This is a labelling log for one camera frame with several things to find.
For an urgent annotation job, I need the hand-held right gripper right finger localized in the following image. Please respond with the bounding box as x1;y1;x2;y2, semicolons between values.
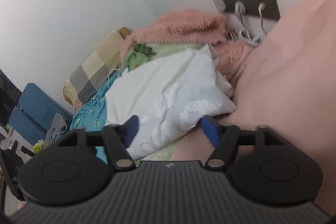
201;115;287;170

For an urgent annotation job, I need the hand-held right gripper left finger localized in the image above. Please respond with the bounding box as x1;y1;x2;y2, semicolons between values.
56;115;140;170

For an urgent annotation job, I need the white shirt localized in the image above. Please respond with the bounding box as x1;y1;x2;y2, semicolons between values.
104;44;238;160

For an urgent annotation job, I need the plaid pillow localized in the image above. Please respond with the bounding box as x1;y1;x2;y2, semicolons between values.
62;28;132;106

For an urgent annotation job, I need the grey cloth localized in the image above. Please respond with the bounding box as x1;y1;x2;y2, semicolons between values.
46;112;67;146

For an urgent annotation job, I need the green fleece cartoon blanket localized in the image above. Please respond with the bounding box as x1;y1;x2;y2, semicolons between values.
120;42;209;161

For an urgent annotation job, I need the pale pink cloth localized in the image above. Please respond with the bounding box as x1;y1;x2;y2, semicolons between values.
171;0;336;216

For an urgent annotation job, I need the blue covered chair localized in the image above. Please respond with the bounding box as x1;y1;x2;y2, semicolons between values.
9;107;50;146
18;82;73;121

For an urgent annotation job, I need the pink fluffy blanket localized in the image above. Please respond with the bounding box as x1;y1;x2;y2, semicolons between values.
119;9;252;80

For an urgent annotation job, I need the dark window with grille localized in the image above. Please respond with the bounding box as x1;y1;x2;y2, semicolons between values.
0;69;23;130

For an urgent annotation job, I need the white charger adapter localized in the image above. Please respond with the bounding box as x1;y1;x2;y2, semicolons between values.
207;0;227;14

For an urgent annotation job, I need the white charging cable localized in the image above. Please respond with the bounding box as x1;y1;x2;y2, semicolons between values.
106;69;122;88

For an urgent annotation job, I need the white plug cable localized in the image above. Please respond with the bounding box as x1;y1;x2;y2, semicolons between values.
234;1;262;46
258;2;269;36

